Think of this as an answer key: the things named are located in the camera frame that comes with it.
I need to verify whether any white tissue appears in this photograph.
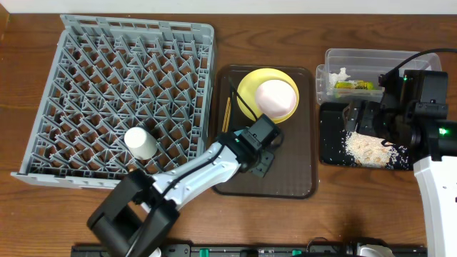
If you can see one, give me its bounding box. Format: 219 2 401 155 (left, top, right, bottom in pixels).
329 67 351 87

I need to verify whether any rice food waste pile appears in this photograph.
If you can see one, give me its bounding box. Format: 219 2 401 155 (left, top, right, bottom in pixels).
343 132 409 169

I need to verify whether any wooden chopstick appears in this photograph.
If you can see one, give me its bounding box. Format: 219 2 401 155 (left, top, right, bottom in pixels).
221 96 231 133
224 91 235 133

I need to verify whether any white bowl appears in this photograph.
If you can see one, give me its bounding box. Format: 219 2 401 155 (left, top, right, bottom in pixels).
255 80 297 119

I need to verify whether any clear plastic bin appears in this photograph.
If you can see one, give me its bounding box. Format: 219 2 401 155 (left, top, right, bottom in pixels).
316 48 443 106

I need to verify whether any yellow plate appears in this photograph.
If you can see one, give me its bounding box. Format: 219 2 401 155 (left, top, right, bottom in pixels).
237 68 299 124

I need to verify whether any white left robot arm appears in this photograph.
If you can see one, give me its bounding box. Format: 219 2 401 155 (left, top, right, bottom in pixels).
87 130 278 256

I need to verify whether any grey dishwasher rack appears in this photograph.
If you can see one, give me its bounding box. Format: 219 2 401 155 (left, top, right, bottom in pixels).
14 15 216 189

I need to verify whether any white green cup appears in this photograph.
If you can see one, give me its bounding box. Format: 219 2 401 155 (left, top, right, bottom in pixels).
124 127 158 160

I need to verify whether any black plastic tray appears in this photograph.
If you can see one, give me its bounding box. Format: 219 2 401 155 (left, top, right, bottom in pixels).
319 102 412 171

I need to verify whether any brown plastic tray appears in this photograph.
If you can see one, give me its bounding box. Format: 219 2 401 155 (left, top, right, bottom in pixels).
209 65 318 199

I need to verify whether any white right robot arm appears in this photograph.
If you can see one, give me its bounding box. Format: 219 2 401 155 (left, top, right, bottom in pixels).
343 101 456 256

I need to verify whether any green yellow snack wrapper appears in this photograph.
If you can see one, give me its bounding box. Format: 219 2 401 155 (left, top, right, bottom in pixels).
334 80 375 96

